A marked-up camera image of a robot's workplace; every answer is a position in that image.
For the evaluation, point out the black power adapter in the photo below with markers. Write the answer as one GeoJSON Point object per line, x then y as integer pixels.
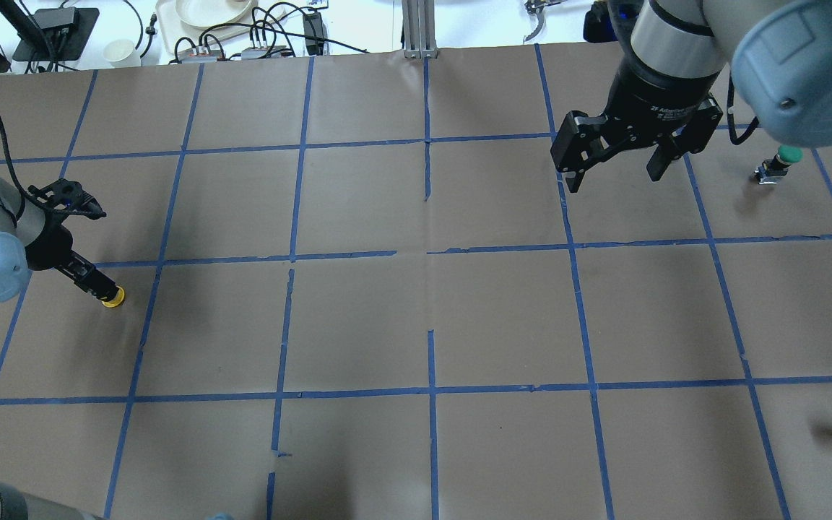
{"type": "Point", "coordinates": [314, 33]}

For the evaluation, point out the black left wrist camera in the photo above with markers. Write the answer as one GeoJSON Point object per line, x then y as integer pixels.
{"type": "Point", "coordinates": [64, 198]}

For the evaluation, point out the yellow push button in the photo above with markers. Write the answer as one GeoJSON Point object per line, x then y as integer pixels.
{"type": "Point", "coordinates": [117, 299]}

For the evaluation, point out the white paper cup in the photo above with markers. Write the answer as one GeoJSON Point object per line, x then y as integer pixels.
{"type": "Point", "coordinates": [122, 53]}

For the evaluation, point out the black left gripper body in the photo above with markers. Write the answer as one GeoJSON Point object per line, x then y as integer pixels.
{"type": "Point", "coordinates": [48, 249]}

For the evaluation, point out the power strip with plugs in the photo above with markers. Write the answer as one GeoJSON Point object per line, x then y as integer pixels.
{"type": "Point", "coordinates": [212, 54]}

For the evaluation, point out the aluminium frame post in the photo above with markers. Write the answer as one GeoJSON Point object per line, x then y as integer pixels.
{"type": "Point", "coordinates": [419, 29]}

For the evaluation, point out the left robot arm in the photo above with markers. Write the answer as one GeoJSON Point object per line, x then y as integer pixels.
{"type": "Point", "coordinates": [33, 238]}

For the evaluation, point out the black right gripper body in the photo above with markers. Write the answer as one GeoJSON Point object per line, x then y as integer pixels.
{"type": "Point", "coordinates": [658, 94]}

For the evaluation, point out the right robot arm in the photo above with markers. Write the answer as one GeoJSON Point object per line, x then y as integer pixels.
{"type": "Point", "coordinates": [779, 55]}

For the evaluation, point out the green push button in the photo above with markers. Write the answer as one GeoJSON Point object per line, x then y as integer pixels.
{"type": "Point", "coordinates": [771, 171]}

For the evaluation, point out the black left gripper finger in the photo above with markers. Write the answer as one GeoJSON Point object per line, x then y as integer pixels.
{"type": "Point", "coordinates": [90, 279]}

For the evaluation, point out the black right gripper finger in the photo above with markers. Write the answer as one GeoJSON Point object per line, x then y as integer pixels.
{"type": "Point", "coordinates": [667, 151]}
{"type": "Point", "coordinates": [573, 180]}

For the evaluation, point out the beige plate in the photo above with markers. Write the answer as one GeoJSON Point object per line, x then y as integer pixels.
{"type": "Point", "coordinates": [210, 13]}

